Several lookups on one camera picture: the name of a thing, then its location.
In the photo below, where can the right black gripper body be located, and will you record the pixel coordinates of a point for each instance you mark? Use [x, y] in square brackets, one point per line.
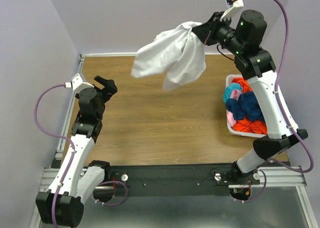
[214, 25]

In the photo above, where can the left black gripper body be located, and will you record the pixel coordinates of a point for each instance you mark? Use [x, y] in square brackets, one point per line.
[105, 94]

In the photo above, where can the white t shirt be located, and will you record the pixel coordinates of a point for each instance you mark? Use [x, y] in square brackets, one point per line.
[177, 52]

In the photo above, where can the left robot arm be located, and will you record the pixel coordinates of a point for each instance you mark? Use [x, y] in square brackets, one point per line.
[63, 202]

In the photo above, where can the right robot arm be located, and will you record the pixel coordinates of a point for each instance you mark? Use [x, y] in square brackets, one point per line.
[257, 67]

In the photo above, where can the white plastic laundry basket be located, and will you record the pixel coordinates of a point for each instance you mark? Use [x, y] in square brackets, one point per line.
[245, 127]

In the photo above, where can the teal t shirt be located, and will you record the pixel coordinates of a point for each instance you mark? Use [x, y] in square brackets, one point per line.
[229, 89]

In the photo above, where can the pink t shirt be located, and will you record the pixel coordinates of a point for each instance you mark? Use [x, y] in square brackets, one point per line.
[234, 95]

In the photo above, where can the navy blue t shirt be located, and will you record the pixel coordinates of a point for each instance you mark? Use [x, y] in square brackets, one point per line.
[246, 106]

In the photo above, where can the orange t shirt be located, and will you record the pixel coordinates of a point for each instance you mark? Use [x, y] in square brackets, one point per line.
[243, 112]

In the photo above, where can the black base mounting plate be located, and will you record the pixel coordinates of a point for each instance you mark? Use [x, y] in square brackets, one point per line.
[173, 180]

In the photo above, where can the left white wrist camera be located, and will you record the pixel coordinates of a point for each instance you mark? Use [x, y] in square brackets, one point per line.
[78, 83]

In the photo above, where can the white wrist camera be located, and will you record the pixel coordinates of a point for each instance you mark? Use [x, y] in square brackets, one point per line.
[234, 6]
[78, 83]

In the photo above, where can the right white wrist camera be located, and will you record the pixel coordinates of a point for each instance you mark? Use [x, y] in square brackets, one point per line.
[234, 6]

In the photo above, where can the aluminium table frame rail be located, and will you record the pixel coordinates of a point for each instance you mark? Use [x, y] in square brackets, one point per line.
[58, 155]

